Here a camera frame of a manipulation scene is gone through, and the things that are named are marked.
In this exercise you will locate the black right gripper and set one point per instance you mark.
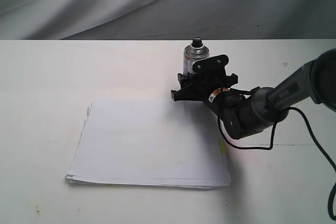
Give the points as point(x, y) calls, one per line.
point(208, 83)

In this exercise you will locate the silver spray paint can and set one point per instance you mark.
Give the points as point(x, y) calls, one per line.
point(195, 51)

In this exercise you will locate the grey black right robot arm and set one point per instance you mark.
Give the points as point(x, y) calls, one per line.
point(245, 113)

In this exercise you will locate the white paper stack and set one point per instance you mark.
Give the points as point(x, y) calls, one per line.
point(150, 143)

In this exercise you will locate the grey backdrop cloth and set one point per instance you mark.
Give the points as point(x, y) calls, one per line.
point(167, 19)

